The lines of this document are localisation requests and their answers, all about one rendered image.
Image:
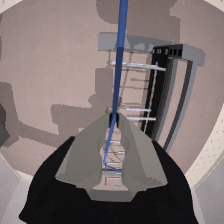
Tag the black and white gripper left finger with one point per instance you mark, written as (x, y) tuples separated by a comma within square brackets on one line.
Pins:
[(77, 163)]

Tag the grey metal rack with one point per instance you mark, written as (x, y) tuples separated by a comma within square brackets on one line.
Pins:
[(160, 61)]

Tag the blue cable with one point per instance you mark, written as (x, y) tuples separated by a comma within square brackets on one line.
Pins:
[(118, 66)]

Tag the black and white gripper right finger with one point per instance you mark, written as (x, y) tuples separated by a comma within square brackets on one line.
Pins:
[(148, 167)]

